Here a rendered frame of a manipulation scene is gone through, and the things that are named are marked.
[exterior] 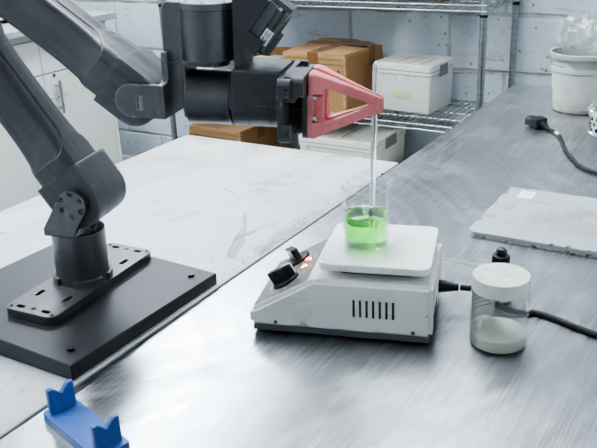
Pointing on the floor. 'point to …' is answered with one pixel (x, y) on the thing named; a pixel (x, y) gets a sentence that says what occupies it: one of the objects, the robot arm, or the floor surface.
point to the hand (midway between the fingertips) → (375, 103)
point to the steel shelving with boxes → (433, 65)
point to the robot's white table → (186, 226)
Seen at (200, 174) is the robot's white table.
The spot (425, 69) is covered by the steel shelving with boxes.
